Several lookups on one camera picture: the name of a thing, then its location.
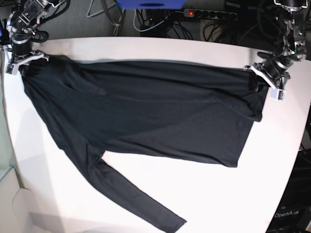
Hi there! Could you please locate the dark navy long-sleeve shirt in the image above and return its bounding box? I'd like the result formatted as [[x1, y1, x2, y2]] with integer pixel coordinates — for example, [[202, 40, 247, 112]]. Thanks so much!
[[22, 56, 267, 233]]

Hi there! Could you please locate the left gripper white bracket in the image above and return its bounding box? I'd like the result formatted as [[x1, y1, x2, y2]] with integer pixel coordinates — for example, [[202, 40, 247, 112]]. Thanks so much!
[[244, 60, 290, 100]]

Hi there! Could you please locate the black adapter box with cables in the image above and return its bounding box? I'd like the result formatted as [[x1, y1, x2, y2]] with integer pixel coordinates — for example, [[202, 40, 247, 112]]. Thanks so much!
[[139, 25, 167, 38]]

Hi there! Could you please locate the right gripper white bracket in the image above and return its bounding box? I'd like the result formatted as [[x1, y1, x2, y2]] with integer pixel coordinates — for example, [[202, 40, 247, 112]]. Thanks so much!
[[2, 42, 49, 76]]

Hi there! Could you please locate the black power strip red switch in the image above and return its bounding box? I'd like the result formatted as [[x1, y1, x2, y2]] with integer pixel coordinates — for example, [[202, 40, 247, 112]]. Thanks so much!
[[181, 9, 238, 21]]

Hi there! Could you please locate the grey cable on floor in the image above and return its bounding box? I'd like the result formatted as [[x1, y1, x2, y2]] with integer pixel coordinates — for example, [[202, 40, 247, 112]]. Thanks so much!
[[113, 9, 127, 35]]

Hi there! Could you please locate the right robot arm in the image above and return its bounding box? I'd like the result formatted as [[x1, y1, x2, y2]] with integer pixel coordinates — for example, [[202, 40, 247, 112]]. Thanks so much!
[[1, 0, 70, 75]]

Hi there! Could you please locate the black OpenArm case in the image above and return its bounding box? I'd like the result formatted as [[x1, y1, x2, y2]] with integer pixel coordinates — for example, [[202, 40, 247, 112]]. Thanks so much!
[[267, 149, 311, 233]]

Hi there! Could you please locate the blue box at top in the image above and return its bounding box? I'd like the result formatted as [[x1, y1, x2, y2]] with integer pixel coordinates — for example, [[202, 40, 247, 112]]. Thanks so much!
[[117, 0, 185, 10]]

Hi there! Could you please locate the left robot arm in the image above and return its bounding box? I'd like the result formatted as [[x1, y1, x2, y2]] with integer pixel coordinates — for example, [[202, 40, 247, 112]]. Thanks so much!
[[244, 0, 308, 100]]

